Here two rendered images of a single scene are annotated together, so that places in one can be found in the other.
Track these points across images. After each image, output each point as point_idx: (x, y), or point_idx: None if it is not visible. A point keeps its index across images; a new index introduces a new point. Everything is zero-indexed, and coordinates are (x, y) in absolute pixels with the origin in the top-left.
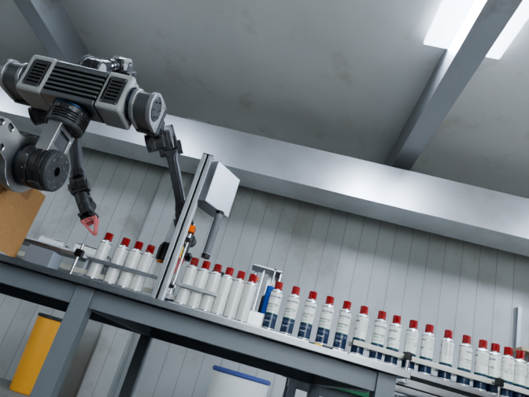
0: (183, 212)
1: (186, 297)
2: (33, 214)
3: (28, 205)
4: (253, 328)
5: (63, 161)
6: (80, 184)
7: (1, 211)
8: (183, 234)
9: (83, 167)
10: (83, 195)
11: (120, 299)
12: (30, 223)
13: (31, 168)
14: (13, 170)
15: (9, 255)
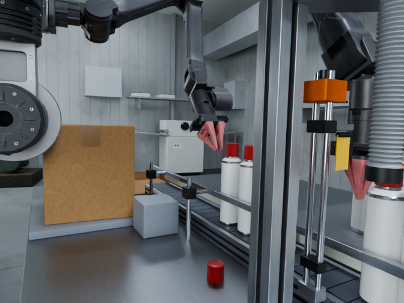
0: (259, 61)
1: (384, 288)
2: (127, 157)
3: (109, 151)
4: None
5: (0, 96)
6: (189, 82)
7: (63, 178)
8: (272, 128)
9: (200, 53)
10: (193, 97)
11: None
12: (129, 168)
13: None
14: None
15: (121, 216)
